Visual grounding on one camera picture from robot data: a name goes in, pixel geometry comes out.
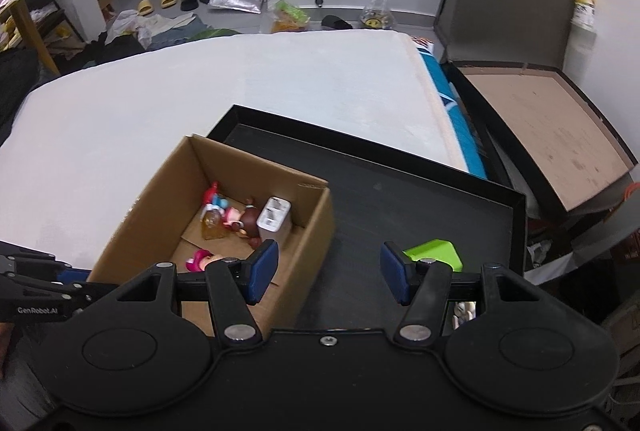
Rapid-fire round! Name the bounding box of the white bottle yellow cap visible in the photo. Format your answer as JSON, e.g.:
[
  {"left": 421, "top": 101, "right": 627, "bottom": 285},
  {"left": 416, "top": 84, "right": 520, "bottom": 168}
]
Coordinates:
[{"left": 572, "top": 0, "right": 596, "bottom": 30}]

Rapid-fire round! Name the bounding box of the black slipper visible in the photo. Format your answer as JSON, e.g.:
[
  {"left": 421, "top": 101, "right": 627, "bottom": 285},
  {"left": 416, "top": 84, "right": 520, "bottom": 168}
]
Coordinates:
[{"left": 180, "top": 0, "right": 200, "bottom": 12}]

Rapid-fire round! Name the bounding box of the black case with brown board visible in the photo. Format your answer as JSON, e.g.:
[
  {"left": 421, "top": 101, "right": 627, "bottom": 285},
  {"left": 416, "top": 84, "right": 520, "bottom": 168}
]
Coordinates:
[{"left": 442, "top": 61, "right": 638, "bottom": 220}]

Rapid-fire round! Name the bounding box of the magenta dinosaur figurine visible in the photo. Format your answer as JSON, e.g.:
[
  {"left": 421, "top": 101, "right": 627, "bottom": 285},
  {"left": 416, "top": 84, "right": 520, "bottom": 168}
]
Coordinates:
[{"left": 184, "top": 249, "right": 240, "bottom": 273}]

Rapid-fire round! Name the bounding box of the black shallow tray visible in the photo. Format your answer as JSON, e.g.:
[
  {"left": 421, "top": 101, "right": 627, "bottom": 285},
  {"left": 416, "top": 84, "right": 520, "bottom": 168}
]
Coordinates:
[{"left": 208, "top": 106, "right": 526, "bottom": 329}]

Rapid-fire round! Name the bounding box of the silver foil bag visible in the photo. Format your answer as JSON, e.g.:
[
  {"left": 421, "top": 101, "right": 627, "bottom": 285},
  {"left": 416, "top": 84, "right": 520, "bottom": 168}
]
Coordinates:
[{"left": 207, "top": 0, "right": 262, "bottom": 15}]

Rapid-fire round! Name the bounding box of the brown-haired girl figurine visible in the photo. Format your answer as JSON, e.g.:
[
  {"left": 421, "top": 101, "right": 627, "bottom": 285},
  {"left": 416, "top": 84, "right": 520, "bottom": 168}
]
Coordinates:
[{"left": 222, "top": 197, "right": 262, "bottom": 249}]

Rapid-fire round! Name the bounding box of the brown cardboard box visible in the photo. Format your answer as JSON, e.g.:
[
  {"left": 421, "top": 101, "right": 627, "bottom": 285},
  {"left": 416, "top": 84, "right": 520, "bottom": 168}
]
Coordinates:
[{"left": 89, "top": 135, "right": 335, "bottom": 333}]

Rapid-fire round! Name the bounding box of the white power adapter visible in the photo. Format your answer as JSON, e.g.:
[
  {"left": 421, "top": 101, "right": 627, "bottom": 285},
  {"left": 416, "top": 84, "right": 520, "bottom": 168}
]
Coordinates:
[{"left": 256, "top": 197, "right": 292, "bottom": 248}]

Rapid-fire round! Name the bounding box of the green plastic block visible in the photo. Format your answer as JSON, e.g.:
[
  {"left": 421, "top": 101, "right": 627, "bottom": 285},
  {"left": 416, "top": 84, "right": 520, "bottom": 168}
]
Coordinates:
[{"left": 404, "top": 239, "right": 463, "bottom": 273}]

